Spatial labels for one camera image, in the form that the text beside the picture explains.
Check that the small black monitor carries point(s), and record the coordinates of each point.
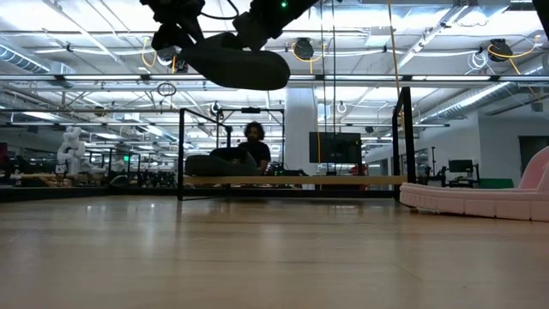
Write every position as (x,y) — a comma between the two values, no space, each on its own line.
(461,166)

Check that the person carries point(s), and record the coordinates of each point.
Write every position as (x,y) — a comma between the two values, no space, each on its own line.
(257,150)

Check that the green box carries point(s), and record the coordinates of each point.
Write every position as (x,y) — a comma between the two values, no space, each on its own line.
(495,183)

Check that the black aluminium rig frame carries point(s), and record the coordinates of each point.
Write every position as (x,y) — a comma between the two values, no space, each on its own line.
(86,194)

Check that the black background rig frame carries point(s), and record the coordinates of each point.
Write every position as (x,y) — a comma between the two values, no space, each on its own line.
(251,110)

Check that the black rubber slide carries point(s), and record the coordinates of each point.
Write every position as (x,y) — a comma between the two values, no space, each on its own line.
(214,165)
(240,68)

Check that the pink rubber slide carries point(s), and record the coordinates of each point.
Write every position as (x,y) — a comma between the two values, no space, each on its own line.
(472,201)

